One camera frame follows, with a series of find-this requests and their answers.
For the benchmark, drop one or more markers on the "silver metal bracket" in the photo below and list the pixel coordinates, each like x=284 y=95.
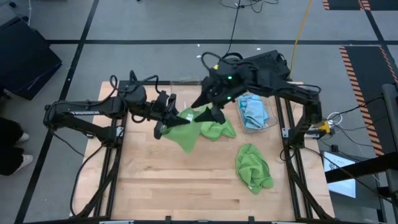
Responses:
x=286 y=132
x=119 y=130

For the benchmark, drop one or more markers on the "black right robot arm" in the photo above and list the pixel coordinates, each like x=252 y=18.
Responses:
x=298 y=93

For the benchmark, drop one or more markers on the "black metal beam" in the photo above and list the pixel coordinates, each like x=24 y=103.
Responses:
x=357 y=169

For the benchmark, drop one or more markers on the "white printed care label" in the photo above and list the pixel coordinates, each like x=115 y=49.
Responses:
x=189 y=117

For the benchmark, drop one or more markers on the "black orange-striped floor mat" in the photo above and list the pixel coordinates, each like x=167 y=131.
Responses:
x=345 y=3
x=363 y=77

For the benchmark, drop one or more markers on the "black aluminium table frame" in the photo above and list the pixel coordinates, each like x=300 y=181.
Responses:
x=140 y=186

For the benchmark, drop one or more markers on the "black computer case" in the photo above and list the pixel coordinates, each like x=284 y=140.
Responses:
x=270 y=59

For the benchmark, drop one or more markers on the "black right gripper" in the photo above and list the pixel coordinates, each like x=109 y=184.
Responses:
x=227 y=84

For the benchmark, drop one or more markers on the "black floor case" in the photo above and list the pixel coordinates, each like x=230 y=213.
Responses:
x=25 y=59

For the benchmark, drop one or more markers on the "person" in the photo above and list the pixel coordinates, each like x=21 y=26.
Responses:
x=12 y=146

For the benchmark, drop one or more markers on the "silver aluminium bracket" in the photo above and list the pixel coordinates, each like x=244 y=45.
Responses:
x=116 y=222
x=284 y=222

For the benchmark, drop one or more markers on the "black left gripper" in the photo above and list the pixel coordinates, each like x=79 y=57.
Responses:
x=161 y=109

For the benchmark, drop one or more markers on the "green microfiber towel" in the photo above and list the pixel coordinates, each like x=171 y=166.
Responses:
x=220 y=130
x=253 y=169
x=186 y=137

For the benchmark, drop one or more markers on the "grey padded post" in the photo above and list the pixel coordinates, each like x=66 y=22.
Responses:
x=391 y=140

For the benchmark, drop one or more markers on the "black frame clamp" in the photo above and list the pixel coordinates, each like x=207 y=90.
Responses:
x=252 y=219
x=168 y=219

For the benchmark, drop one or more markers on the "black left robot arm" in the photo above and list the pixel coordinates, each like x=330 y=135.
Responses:
x=77 y=110

